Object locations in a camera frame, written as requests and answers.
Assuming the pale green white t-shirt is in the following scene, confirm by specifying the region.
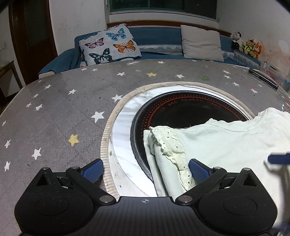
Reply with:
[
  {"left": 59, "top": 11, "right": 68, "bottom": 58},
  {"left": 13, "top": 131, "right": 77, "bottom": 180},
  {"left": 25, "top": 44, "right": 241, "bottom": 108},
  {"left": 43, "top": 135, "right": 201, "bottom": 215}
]
[{"left": 143, "top": 108, "right": 289, "bottom": 201}]

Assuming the grey star pattern tablecloth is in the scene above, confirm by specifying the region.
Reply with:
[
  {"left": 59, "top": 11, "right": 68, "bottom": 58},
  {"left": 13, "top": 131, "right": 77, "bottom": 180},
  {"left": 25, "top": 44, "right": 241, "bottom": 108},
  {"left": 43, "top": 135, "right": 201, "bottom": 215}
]
[{"left": 1, "top": 60, "right": 289, "bottom": 235}]

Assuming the round black induction cooktop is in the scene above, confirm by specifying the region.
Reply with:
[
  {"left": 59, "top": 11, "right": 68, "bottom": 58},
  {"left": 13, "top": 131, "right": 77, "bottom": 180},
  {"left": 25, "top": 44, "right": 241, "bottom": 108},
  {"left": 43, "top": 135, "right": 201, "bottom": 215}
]
[{"left": 100, "top": 82, "right": 254, "bottom": 198}]

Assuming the black remote control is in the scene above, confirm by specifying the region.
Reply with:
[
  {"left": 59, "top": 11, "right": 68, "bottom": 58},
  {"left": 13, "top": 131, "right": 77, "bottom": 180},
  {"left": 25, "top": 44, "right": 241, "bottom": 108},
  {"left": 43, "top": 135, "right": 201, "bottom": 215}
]
[{"left": 248, "top": 68, "right": 279, "bottom": 90}]

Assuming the clear plastic storage box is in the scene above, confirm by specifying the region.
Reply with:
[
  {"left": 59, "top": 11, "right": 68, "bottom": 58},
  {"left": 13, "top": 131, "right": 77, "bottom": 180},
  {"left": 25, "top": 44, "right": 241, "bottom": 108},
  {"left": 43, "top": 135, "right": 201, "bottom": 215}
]
[{"left": 260, "top": 62, "right": 289, "bottom": 91}]

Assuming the orange yellow plush toy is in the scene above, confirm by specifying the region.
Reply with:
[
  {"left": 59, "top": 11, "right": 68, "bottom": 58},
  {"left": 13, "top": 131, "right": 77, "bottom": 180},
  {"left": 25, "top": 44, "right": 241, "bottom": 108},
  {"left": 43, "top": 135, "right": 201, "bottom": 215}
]
[{"left": 242, "top": 39, "right": 262, "bottom": 60}]

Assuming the dark wooden side table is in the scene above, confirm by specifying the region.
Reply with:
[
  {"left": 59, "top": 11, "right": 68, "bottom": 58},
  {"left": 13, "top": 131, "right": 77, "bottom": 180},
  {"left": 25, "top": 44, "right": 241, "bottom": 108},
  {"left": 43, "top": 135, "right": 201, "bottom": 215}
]
[{"left": 1, "top": 61, "right": 23, "bottom": 109}]

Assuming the black white panda plush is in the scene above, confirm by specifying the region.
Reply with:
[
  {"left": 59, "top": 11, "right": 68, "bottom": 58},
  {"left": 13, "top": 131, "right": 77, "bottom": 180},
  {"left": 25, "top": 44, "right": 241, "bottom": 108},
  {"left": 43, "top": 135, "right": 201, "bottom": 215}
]
[{"left": 231, "top": 31, "right": 244, "bottom": 52}]

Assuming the plain beige pillow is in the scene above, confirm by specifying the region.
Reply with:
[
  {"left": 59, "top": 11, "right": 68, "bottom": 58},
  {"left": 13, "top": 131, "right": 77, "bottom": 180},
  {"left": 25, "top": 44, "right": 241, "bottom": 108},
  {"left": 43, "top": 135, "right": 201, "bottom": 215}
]
[{"left": 180, "top": 25, "right": 224, "bottom": 62}]

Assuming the butterfly print pillow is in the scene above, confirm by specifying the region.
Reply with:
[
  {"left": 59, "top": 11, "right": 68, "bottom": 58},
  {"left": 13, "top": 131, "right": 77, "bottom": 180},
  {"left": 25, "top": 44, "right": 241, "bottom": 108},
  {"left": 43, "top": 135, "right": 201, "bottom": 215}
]
[{"left": 79, "top": 24, "right": 141, "bottom": 65}]

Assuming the blue sofa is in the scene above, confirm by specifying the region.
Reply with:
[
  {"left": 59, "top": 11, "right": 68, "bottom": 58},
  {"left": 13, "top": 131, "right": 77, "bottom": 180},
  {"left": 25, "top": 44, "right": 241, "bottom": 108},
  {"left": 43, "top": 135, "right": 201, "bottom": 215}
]
[{"left": 38, "top": 27, "right": 261, "bottom": 79}]

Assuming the dark green framed window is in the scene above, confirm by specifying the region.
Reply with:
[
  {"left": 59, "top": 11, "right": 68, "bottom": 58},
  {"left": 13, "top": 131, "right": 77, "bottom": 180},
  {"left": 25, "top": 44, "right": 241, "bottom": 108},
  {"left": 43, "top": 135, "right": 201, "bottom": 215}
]
[{"left": 108, "top": 0, "right": 218, "bottom": 21}]

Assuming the dark wooden door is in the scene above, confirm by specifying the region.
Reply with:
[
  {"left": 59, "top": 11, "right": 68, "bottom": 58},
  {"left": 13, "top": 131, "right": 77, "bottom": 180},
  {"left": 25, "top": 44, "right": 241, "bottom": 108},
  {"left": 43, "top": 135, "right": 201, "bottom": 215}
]
[{"left": 8, "top": 0, "right": 57, "bottom": 85}]

